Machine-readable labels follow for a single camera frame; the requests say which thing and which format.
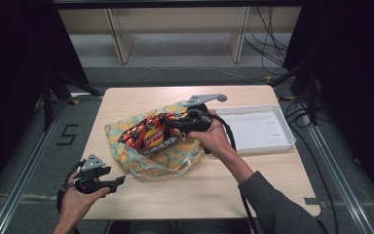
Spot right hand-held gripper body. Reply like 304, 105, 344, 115
181, 93, 229, 134

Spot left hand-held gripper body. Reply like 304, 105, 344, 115
73, 153, 114, 195

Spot red snack packet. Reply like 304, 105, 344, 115
118, 112, 180, 156

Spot orange print fabric bag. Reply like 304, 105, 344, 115
103, 100, 206, 178

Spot person's right hand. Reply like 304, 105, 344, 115
187, 108, 239, 161

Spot person's left hand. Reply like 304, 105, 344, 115
59, 173, 111, 225

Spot white plastic tray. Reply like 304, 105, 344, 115
213, 103, 297, 156

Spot person's legs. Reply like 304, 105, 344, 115
109, 219, 251, 234

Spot black metal stand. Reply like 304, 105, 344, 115
268, 61, 319, 127
41, 69, 103, 132

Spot light wooden shelf unit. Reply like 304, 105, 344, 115
57, 5, 303, 65

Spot grey tape piece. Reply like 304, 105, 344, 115
303, 197, 328, 209

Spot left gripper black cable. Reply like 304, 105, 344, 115
56, 160, 86, 214

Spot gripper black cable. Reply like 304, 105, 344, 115
211, 113, 259, 234
56, 160, 86, 214

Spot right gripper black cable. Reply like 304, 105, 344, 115
211, 113, 259, 234

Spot aluminium floor rail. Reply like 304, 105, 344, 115
0, 93, 105, 234
300, 103, 374, 234

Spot bundle of black floor cables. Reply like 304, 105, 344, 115
243, 6, 290, 76

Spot black floor cable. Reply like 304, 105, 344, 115
279, 97, 340, 234

